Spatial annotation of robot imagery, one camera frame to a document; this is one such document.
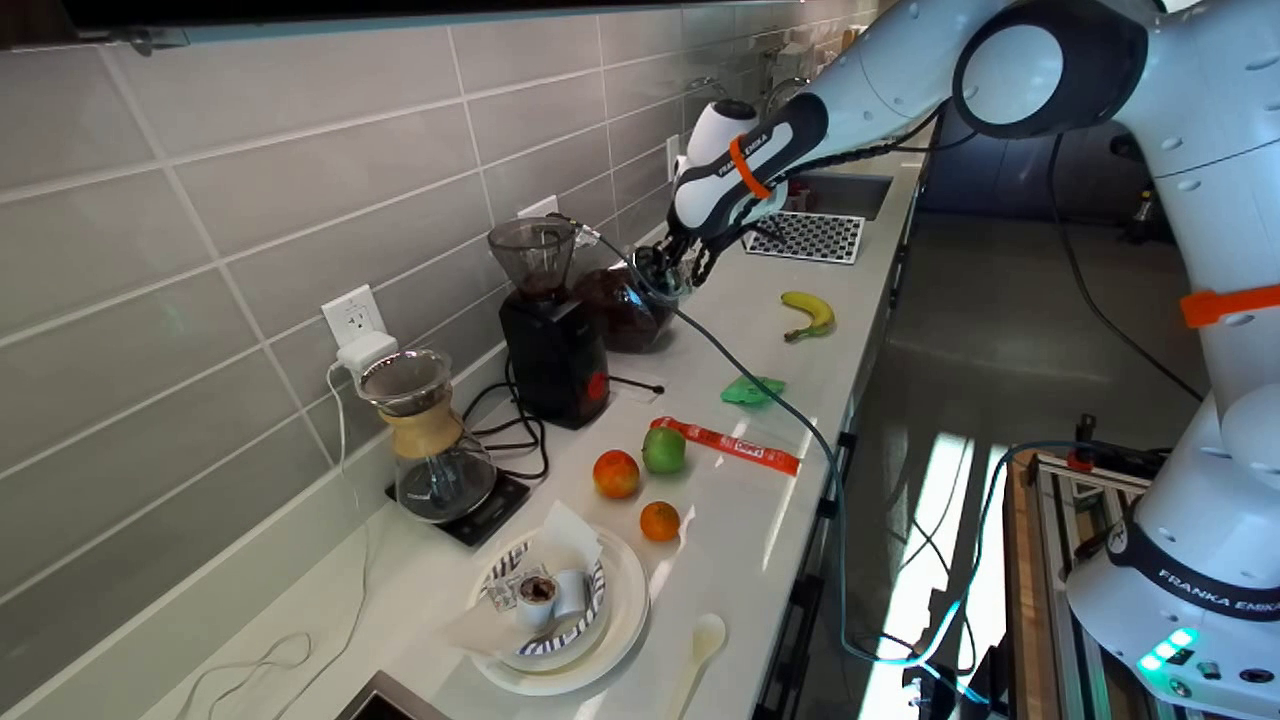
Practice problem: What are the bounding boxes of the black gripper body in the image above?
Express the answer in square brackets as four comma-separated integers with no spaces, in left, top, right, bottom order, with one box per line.
[666,216,734,287]

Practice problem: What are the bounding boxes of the checkered dish mat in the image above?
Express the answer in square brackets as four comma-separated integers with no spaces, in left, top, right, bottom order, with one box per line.
[741,209,873,267]

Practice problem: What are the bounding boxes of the yellow banana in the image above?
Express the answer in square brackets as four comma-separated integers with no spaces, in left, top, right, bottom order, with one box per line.
[775,287,840,347]

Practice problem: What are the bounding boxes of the black coffee grinder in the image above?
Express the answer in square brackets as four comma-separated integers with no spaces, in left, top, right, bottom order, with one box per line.
[483,213,616,430]

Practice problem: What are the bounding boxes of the green packet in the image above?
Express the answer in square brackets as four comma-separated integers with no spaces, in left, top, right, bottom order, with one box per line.
[716,370,792,410]

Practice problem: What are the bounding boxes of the steel sink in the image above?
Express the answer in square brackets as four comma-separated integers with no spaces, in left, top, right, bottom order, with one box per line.
[783,171,896,222]

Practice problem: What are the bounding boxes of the green apple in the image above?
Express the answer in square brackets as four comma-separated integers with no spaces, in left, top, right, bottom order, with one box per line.
[639,419,691,478]

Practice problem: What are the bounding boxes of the red flat strip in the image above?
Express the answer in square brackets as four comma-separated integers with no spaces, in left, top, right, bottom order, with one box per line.
[654,410,804,478]

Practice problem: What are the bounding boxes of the red-orange round fruit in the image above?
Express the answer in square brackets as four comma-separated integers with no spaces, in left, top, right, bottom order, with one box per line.
[587,447,643,502]

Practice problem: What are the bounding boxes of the small orange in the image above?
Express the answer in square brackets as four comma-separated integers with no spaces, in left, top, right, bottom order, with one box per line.
[637,496,685,547]

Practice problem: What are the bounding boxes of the white paper filter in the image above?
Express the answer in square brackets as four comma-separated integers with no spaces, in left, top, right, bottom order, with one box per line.
[453,496,611,654]

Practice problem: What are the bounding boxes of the glass pour-over carafe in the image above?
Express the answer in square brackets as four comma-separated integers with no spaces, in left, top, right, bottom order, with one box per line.
[357,343,505,527]

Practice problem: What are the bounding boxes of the black coffee scale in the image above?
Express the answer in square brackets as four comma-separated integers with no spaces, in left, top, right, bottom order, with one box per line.
[384,471,533,550]

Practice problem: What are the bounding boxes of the white plate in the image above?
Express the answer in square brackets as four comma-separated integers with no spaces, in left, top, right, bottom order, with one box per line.
[470,525,654,698]

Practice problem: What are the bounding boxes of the white spoon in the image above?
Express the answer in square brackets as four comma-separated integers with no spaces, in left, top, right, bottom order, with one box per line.
[668,607,734,720]

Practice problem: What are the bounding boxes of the striped patterned bowl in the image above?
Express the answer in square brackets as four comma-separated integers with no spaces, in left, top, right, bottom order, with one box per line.
[476,537,616,674]

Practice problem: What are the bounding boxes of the wooden cart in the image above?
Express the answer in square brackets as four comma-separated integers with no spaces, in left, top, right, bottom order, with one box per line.
[1002,442,1115,720]

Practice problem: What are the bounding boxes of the black grinder power cords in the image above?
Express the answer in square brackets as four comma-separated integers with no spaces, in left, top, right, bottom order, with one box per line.
[464,377,558,483]

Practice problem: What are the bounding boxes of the white power plug with cord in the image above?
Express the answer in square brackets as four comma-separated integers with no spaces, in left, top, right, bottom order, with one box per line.
[325,331,406,465]

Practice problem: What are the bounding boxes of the white wall outlet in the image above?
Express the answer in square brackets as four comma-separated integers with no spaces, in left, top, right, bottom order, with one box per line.
[317,280,393,361]

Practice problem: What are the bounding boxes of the teal cable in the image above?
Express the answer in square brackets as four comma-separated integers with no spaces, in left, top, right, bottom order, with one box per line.
[827,437,1010,711]

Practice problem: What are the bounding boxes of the thin white cable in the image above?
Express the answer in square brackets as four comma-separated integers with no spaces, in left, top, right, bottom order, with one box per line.
[174,525,380,720]

